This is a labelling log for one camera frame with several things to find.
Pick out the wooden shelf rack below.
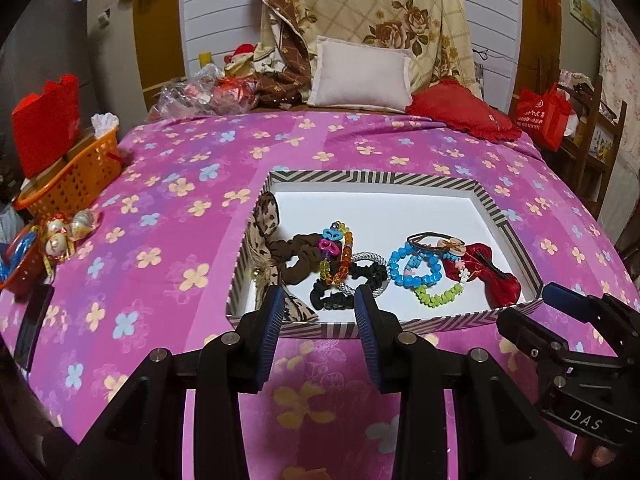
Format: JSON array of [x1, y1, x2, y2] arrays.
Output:
[[559, 74, 629, 223]]

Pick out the person's right hand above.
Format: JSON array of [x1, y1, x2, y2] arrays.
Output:
[[571, 432, 619, 469]]

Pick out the pink floral bed sheet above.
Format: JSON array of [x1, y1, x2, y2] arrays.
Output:
[[0, 109, 640, 480]]

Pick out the striped cardboard box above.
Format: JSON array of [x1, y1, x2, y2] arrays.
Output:
[[224, 169, 545, 342]]

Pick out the red hat plush toy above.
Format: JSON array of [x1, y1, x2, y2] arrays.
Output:
[[223, 43, 257, 69]]

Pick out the red wrapped gifts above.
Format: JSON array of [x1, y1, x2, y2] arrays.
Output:
[[214, 77, 262, 114]]

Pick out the white tissue bundle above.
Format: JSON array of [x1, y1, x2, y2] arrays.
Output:
[[90, 112, 121, 138]]

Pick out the grey refrigerator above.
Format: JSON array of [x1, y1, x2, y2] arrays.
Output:
[[0, 0, 103, 131]]

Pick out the blue bead bracelet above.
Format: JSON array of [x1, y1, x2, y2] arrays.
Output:
[[388, 248, 444, 289]]

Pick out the white pillow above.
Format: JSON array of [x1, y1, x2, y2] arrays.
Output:
[[306, 35, 415, 114]]

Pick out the floral folded quilt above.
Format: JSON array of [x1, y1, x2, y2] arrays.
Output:
[[237, 0, 474, 112]]

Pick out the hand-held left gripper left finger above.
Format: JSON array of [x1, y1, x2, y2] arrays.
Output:
[[62, 286, 287, 480]]

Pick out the clear plastic bag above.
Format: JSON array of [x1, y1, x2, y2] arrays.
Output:
[[147, 67, 227, 122]]

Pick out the light blue pink bracelet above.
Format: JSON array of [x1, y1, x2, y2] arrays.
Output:
[[402, 254, 434, 282]]

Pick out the colourful plastic link bracelet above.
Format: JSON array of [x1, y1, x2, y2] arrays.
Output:
[[316, 226, 346, 287]]

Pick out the white slatted headboard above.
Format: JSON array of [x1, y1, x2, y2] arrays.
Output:
[[180, 0, 522, 116]]

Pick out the orange bead bracelet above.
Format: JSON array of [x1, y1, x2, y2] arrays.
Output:
[[320, 219, 355, 287]]

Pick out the shell ornaments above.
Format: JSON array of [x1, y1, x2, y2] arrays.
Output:
[[42, 209, 97, 262]]

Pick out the red ruffled cushion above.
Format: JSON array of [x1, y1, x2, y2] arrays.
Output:
[[405, 78, 524, 140]]

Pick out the orange plastic basket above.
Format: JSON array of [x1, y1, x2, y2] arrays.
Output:
[[12, 124, 124, 219]]

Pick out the red bow hair clip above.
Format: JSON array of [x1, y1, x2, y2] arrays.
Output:
[[442, 242, 522, 307]]

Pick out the green bead bracelet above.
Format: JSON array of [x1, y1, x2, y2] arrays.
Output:
[[413, 260, 474, 310]]

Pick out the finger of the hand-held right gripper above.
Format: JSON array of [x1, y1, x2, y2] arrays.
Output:
[[496, 304, 573, 367], [541, 282, 628, 328]]

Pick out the black scrunchie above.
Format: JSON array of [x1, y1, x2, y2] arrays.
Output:
[[309, 260, 389, 311]]

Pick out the small red basket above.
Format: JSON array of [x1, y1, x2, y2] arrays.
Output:
[[0, 224, 47, 294]]

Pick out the flat black device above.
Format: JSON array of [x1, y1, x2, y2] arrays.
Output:
[[14, 284, 55, 372]]

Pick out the red shopping bag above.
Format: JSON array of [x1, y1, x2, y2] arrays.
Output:
[[509, 82, 572, 152]]

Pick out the brown spotted bow scrunchie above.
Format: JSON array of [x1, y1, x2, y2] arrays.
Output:
[[243, 193, 332, 324]]

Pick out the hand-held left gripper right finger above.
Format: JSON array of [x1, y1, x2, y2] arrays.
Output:
[[353, 284, 571, 480]]

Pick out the red paper bag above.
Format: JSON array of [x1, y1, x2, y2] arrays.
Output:
[[10, 74, 82, 179]]

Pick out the silver mesh bracelet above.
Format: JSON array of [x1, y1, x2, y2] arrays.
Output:
[[332, 252, 390, 297]]

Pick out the brown hair tie with button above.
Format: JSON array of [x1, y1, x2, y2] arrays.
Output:
[[405, 231, 466, 262]]

